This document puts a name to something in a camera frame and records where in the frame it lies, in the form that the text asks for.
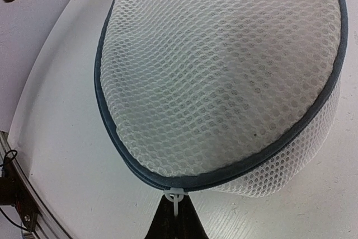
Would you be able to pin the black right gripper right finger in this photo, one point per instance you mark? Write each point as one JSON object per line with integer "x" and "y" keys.
{"x": 188, "y": 223}

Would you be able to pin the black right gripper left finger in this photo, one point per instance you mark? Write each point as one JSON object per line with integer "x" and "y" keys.
{"x": 163, "y": 223}

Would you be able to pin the white mesh laundry bag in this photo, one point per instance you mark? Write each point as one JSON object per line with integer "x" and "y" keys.
{"x": 230, "y": 95}

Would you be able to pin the white zip tie zipper pull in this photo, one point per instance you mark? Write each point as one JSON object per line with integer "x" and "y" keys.
{"x": 175, "y": 195}

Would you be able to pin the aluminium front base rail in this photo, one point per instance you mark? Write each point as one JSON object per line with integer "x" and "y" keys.
{"x": 47, "y": 226}

